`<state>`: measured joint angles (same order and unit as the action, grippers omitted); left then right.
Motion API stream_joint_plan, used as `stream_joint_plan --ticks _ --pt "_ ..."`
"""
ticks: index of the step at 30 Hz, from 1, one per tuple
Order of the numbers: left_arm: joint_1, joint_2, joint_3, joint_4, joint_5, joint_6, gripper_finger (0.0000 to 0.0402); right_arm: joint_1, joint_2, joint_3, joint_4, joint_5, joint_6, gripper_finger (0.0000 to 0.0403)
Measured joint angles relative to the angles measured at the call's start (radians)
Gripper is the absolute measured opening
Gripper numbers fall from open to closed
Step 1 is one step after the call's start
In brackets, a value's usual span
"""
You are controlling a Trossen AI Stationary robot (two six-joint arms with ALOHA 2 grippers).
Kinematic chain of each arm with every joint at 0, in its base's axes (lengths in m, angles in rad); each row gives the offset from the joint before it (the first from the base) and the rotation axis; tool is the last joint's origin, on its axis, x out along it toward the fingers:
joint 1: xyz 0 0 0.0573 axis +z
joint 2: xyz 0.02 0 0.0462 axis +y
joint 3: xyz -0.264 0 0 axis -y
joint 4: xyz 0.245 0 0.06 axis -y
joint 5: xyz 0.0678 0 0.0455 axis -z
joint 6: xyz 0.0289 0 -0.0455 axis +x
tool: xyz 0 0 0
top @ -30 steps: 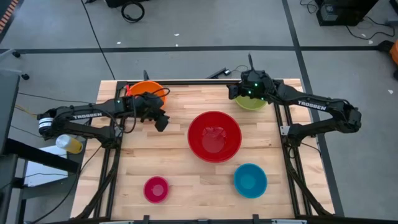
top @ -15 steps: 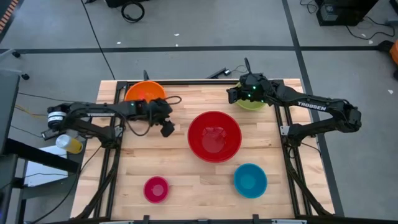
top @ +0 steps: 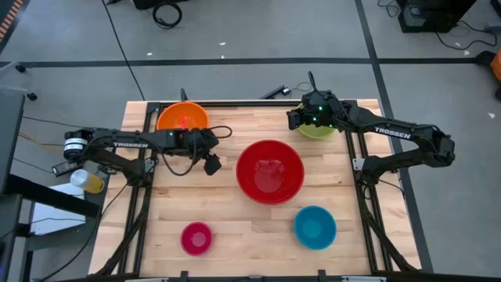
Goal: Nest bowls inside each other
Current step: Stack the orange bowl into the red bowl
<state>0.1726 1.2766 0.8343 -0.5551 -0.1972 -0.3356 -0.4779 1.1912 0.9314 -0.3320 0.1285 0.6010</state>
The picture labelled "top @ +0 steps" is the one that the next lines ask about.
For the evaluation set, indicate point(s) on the black equipment box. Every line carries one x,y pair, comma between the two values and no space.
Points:
434,15

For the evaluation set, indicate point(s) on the black caster wheel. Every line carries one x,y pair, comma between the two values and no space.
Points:
32,96
20,68

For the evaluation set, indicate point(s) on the white sheet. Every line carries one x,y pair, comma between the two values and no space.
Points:
56,211

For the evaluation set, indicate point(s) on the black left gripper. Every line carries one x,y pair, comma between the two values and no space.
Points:
199,141

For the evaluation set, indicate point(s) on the orange object with black base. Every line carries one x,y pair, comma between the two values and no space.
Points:
496,64

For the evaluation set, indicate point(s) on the dark grey cabinet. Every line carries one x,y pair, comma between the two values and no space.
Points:
9,137

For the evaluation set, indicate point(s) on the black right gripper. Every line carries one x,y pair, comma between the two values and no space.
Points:
323,109

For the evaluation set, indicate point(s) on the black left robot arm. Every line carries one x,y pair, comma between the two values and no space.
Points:
129,144

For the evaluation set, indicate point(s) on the black aluminium table frame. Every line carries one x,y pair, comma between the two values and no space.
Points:
242,103

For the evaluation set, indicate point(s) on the black power strip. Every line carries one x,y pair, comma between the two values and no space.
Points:
272,92

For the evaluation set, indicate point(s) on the small magenta bowl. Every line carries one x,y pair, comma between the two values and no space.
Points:
197,239

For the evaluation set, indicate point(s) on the blue bowl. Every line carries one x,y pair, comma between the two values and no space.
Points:
315,228

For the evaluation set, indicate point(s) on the yellow translucent bottle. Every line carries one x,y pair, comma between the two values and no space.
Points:
88,181

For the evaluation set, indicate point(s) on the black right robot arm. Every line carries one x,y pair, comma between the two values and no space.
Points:
391,132

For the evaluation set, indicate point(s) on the orange bowl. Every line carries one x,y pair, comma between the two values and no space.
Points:
182,114

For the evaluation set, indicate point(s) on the yellow-green bowl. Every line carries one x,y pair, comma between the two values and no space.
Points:
317,132

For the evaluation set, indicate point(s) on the large red bowl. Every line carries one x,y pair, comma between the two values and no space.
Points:
270,172

